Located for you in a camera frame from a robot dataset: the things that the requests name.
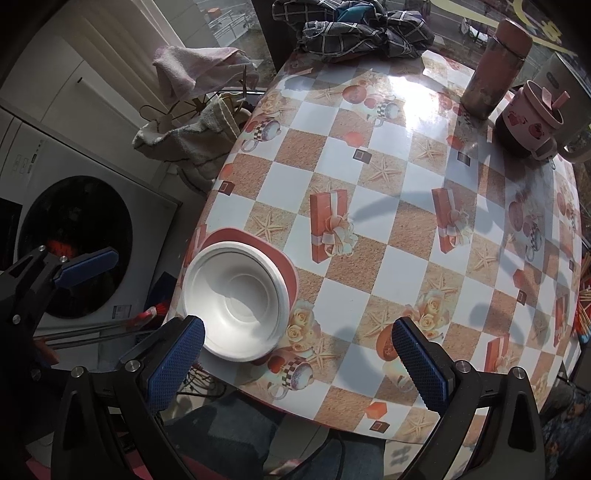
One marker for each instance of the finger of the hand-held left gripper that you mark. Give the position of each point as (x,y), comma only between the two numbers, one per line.
(90,266)

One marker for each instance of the pink plate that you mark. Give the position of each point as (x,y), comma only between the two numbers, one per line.
(282,267)

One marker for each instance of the printed checkered tablecloth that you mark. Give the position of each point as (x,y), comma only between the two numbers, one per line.
(369,184)

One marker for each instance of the dark plaid cloth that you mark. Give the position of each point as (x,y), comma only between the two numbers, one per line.
(351,32)

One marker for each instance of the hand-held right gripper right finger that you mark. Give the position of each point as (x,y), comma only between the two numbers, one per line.
(420,364)

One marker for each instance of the bundle of bamboo skewers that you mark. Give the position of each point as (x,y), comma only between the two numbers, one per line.
(584,300)

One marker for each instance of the pink lidded cup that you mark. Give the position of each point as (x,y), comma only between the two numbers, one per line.
(526,120)

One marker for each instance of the pink towel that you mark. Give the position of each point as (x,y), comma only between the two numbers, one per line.
(194,69)

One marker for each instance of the pink metal thermos bottle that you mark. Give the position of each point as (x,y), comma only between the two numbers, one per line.
(491,69)

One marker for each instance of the white washing machine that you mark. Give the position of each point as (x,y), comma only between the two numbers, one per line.
(138,207)

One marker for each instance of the white mug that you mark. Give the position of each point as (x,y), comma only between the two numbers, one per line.
(570,101)

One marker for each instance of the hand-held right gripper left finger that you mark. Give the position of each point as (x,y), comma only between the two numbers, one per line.
(178,364)

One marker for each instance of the white towel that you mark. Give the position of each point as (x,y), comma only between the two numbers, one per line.
(194,138)

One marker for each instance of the red broom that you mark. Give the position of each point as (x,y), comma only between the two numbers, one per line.
(147,318)

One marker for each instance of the person's legs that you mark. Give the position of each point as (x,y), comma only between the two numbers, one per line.
(240,434)

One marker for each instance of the red plastic basket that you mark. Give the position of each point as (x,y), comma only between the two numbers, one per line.
(584,333)

